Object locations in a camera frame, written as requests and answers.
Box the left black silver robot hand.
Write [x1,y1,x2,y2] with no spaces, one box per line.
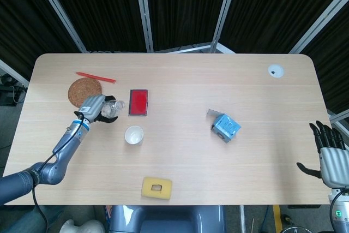
[74,94,118,124]

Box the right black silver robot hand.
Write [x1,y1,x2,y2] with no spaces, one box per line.
[296,120,349,189]

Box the transparent plastic water bottle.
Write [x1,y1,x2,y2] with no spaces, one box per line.
[100,100,126,118]

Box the white paper cup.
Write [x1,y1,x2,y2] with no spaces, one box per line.
[124,125,144,146]

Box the round woven rattan coaster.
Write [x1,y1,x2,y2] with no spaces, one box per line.
[68,77,103,107]

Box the red pen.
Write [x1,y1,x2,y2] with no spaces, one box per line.
[76,71,116,84]

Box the red ink pad case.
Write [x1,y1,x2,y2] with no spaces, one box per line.
[128,88,150,117]

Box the chrome chair base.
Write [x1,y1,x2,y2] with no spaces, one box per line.
[283,223,309,233]

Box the black device on floor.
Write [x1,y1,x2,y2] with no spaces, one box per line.
[0,85,17,106]

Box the black fabric partition panel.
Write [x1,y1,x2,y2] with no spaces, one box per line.
[211,0,349,53]
[133,0,240,53]
[0,0,88,81]
[288,0,349,116]
[35,0,153,53]

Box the yellow sponge with hole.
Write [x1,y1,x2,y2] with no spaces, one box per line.
[141,176,173,200]

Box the blue cardboard speaker box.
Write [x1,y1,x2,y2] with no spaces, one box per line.
[207,109,242,144]

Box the white rounded plastic object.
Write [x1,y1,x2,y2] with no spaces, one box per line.
[59,218,106,233]

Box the grey robot torso base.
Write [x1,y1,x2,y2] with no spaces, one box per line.
[109,205,226,233]

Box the white table cable grommet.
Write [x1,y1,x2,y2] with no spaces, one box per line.
[267,64,285,78]

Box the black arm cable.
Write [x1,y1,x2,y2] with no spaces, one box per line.
[32,111,84,233]

